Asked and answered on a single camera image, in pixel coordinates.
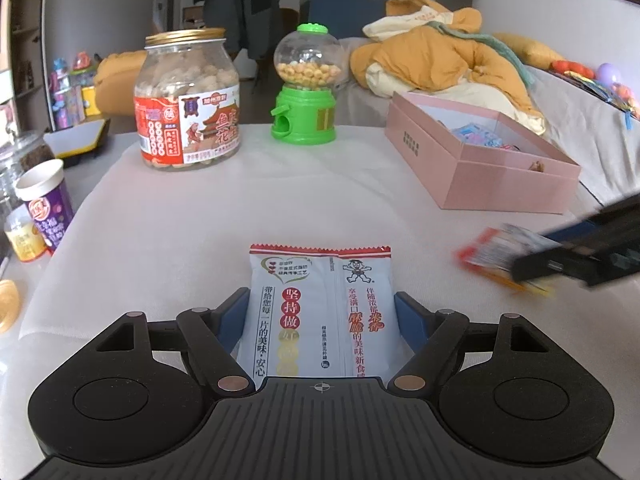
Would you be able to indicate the wooden shelf unit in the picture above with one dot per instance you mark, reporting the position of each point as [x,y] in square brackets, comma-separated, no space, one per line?
[22,35]

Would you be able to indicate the yellow pillow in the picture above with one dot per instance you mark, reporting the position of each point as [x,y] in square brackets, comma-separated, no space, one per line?
[535,50]

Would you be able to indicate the gold-lidded peanut jar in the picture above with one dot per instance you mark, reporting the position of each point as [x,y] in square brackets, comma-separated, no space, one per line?
[187,110]

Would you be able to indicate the yellow round lid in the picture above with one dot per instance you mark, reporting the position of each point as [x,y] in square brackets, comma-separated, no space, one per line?
[7,307]

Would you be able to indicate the small yellow cup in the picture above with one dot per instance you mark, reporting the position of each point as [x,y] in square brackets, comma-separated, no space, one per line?
[25,240]

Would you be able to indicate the green gumball candy dispenser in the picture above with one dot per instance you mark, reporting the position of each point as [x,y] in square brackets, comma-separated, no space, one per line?
[305,115]

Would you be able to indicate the red plush toy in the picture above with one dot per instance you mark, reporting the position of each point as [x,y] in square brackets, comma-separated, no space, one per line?
[572,67]

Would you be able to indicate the purple plastic ball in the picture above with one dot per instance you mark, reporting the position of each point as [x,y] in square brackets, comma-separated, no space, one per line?
[610,75]

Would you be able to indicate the pink cardboard box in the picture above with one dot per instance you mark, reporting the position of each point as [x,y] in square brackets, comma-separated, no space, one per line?
[440,170]

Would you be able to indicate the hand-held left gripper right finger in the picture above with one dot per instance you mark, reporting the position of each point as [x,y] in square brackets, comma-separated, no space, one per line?
[411,321]

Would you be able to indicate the clear glass jar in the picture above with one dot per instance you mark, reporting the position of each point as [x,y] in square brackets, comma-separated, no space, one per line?
[22,155]

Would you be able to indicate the light blue pink snack packet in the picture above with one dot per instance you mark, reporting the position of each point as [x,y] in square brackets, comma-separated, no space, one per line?
[477,135]

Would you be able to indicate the black and yellow tray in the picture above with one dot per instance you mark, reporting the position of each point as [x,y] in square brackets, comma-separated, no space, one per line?
[75,137]

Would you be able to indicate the pile of colourful toy packets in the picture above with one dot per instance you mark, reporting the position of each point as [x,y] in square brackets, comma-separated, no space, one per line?
[610,95]

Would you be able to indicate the red orange snack packet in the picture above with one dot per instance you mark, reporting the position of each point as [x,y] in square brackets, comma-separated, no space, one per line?
[492,255]

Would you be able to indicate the dark grey hanging jacket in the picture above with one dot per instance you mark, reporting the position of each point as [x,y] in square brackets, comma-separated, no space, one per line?
[235,0]

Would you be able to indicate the orange and cream quilt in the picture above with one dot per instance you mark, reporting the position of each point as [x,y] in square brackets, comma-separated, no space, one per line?
[450,60]

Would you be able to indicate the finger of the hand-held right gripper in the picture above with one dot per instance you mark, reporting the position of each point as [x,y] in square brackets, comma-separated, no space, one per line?
[555,265]
[570,231]

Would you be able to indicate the yellow armchair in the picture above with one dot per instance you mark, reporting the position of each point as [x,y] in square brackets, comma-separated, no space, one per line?
[117,85]

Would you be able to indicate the group of colourful toys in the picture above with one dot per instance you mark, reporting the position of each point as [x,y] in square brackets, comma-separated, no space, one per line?
[75,90]

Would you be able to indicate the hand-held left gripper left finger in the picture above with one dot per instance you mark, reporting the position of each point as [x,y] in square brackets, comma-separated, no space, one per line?
[234,321]

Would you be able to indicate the purple paper cup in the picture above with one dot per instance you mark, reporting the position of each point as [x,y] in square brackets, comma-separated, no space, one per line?
[47,205]

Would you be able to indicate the white red-edged snack packet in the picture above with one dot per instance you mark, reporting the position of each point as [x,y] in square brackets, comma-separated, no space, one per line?
[310,285]

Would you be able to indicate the teal cloth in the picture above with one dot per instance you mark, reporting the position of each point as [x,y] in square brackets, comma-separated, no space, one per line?
[500,50]

